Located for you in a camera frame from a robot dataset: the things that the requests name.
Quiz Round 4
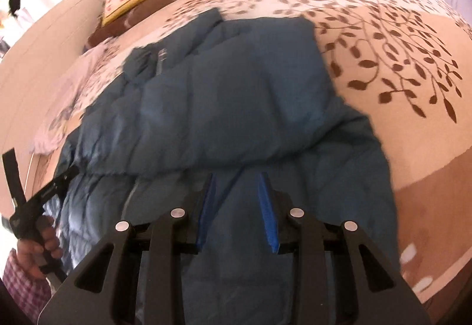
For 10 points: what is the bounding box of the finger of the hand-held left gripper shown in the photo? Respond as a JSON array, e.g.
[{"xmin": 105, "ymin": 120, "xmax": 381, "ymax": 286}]
[{"xmin": 31, "ymin": 164, "xmax": 81, "ymax": 208}]

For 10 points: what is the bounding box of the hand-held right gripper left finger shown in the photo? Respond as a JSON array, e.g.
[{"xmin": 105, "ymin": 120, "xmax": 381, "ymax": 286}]
[{"xmin": 39, "ymin": 173, "xmax": 218, "ymax": 325}]

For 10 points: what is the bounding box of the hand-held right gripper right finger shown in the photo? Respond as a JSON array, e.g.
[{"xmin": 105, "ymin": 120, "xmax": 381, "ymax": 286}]
[{"xmin": 256, "ymin": 172, "xmax": 432, "ymax": 325}]

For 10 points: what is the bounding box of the blue padded jacket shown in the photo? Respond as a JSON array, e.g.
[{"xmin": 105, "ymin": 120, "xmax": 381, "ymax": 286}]
[{"xmin": 48, "ymin": 8, "xmax": 401, "ymax": 325}]

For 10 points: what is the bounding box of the person's left forearm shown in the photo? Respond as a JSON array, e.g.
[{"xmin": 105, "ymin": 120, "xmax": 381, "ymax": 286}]
[{"xmin": 0, "ymin": 249, "xmax": 52, "ymax": 324}]

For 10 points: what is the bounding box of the person's left hand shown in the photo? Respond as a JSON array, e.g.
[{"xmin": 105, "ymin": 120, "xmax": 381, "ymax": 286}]
[{"xmin": 15, "ymin": 214, "xmax": 63, "ymax": 279}]

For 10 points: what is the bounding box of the white floral sheet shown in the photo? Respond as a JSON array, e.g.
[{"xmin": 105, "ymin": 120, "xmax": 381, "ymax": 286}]
[{"xmin": 33, "ymin": 37, "xmax": 130, "ymax": 156}]

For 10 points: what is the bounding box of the brown folded blanket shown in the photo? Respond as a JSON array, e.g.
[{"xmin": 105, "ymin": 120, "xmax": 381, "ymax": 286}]
[{"xmin": 86, "ymin": 0, "xmax": 174, "ymax": 47}]

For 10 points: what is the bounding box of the beige leaf print blanket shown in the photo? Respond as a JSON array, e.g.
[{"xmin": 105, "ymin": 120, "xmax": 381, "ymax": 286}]
[{"xmin": 33, "ymin": 0, "xmax": 472, "ymax": 322}]

